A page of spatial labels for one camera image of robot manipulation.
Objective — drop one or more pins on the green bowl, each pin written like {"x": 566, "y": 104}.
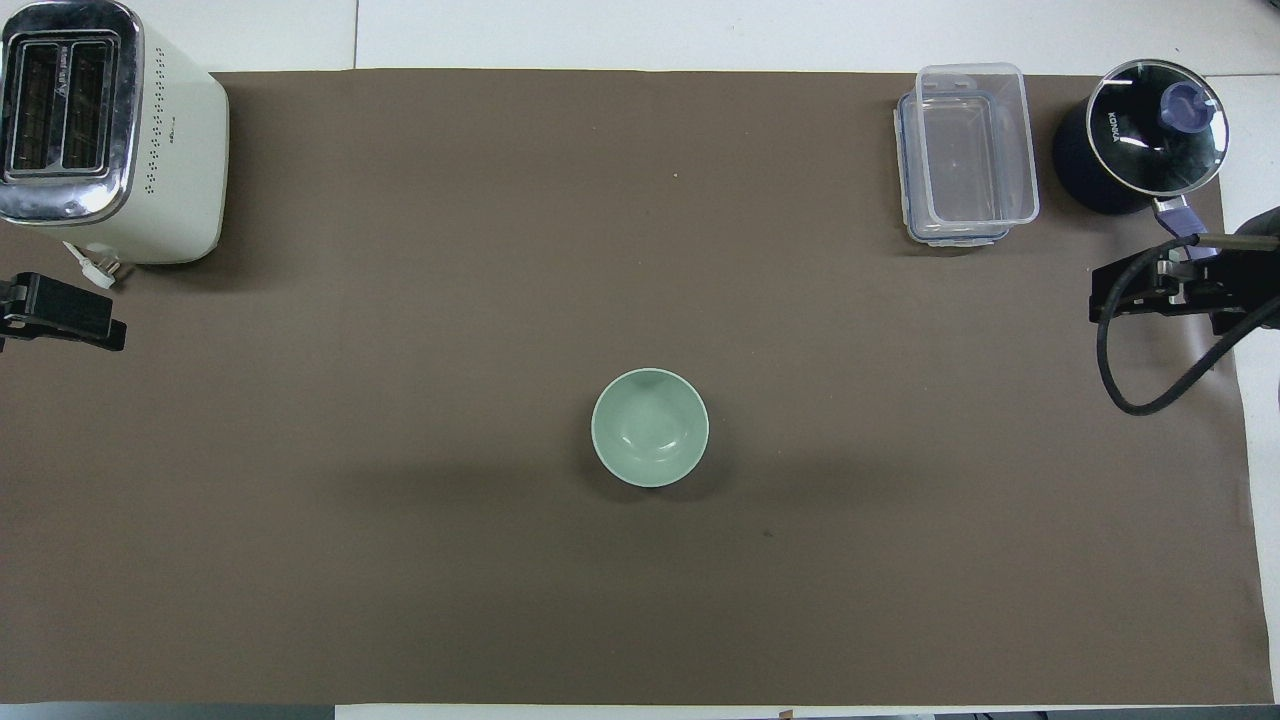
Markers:
{"x": 650, "y": 428}

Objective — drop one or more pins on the clear lid blue seal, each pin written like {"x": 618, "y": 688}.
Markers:
{"x": 908, "y": 170}

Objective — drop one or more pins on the clear plastic container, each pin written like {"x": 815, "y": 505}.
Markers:
{"x": 975, "y": 150}

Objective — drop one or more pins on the white toaster chrome top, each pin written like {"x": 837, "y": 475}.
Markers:
{"x": 180, "y": 170}

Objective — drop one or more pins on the white power plug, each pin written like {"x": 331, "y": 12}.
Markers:
{"x": 98, "y": 267}

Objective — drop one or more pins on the glass lid purple knob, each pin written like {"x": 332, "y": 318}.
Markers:
{"x": 1140, "y": 130}

